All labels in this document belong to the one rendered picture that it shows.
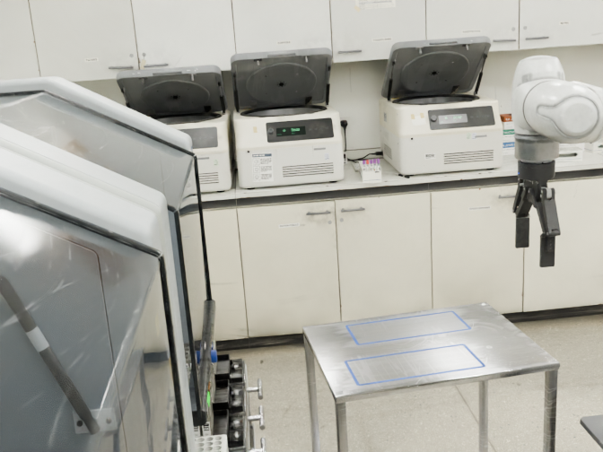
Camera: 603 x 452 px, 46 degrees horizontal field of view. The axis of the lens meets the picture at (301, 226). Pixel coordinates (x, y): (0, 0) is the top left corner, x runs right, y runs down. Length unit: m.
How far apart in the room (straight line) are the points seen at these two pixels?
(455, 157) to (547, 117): 2.52
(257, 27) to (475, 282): 1.81
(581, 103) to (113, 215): 0.80
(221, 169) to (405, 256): 1.09
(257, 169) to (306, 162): 0.26
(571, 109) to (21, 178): 0.90
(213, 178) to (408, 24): 1.33
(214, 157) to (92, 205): 2.63
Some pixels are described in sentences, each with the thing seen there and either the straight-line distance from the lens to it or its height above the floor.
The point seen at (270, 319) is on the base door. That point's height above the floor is 0.18.
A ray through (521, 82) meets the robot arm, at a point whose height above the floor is 1.57.
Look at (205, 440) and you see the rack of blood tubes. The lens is 1.61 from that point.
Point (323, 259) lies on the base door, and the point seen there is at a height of 0.50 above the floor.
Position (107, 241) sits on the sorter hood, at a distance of 1.03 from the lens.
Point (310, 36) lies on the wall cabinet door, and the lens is 3.94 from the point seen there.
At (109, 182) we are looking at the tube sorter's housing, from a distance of 1.22.
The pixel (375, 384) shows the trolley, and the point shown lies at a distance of 1.87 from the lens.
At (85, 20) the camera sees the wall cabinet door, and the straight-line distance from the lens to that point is 4.00.
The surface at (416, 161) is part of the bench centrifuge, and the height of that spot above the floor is 0.98.
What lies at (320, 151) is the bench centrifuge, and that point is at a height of 1.08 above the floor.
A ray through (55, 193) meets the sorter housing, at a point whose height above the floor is 1.50.
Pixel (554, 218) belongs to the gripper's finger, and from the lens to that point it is 1.54.
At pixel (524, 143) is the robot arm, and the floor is 1.45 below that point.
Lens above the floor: 1.71
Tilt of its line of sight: 16 degrees down
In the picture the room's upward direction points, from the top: 4 degrees counter-clockwise
